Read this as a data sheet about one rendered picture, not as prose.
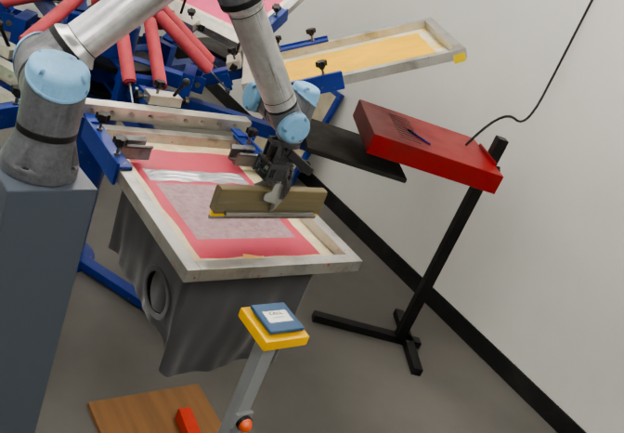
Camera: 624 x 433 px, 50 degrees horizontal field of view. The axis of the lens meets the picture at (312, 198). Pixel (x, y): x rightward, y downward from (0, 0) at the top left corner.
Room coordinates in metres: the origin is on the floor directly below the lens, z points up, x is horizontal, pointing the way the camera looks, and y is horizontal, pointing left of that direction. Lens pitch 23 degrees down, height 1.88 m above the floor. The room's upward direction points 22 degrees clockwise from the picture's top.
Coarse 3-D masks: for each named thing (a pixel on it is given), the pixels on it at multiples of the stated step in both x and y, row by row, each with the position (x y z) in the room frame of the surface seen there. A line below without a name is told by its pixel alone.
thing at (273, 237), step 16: (192, 160) 2.06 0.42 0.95; (208, 160) 2.11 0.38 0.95; (224, 160) 2.17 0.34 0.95; (240, 224) 1.77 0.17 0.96; (256, 224) 1.80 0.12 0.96; (272, 224) 1.85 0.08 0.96; (288, 224) 1.89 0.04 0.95; (256, 240) 1.71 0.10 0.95; (272, 240) 1.75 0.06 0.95; (288, 240) 1.79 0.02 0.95; (304, 240) 1.83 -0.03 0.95
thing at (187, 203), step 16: (144, 160) 1.92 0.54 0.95; (160, 160) 1.97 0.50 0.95; (176, 160) 2.01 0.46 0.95; (144, 176) 1.82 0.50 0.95; (160, 192) 1.76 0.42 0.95; (176, 192) 1.80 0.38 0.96; (192, 192) 1.84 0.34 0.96; (208, 192) 1.88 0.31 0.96; (176, 208) 1.71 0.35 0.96; (192, 208) 1.74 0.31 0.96; (208, 208) 1.78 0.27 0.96; (176, 224) 1.62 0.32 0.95; (192, 224) 1.66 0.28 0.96; (208, 224) 1.69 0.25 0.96; (224, 224) 1.73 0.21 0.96; (192, 240) 1.58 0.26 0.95; (208, 240) 1.61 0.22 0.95; (224, 240) 1.64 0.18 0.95; (240, 240) 1.68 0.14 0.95; (208, 256) 1.53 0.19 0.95; (224, 256) 1.56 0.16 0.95
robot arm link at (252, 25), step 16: (224, 0) 1.34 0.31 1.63; (240, 0) 1.34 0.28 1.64; (256, 0) 1.36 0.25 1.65; (240, 16) 1.36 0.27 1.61; (256, 16) 1.37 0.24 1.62; (240, 32) 1.38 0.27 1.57; (256, 32) 1.38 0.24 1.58; (272, 32) 1.42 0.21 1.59; (256, 48) 1.39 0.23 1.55; (272, 48) 1.41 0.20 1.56; (256, 64) 1.40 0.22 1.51; (272, 64) 1.41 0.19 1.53; (256, 80) 1.43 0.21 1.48; (272, 80) 1.42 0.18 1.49; (288, 80) 1.46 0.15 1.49; (272, 96) 1.44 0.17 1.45; (288, 96) 1.45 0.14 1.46; (272, 112) 1.46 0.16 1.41; (288, 112) 1.46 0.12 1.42; (288, 128) 1.45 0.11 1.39; (304, 128) 1.47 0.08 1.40
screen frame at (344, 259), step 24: (192, 144) 2.17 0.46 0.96; (216, 144) 2.24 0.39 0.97; (144, 192) 1.66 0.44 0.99; (144, 216) 1.57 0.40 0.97; (168, 240) 1.47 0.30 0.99; (336, 240) 1.84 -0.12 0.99; (192, 264) 1.41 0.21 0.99; (216, 264) 1.45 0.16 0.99; (240, 264) 1.50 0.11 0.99; (264, 264) 1.54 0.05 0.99; (288, 264) 1.59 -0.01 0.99; (312, 264) 1.65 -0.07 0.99; (336, 264) 1.71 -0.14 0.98; (360, 264) 1.78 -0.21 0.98
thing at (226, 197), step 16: (224, 192) 1.56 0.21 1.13; (240, 192) 1.59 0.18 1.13; (256, 192) 1.63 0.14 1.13; (288, 192) 1.70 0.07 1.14; (304, 192) 1.73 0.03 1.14; (320, 192) 1.78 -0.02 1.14; (224, 208) 1.57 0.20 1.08; (240, 208) 1.60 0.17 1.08; (256, 208) 1.64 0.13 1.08; (288, 208) 1.71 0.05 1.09; (304, 208) 1.75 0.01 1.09; (320, 208) 1.79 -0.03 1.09
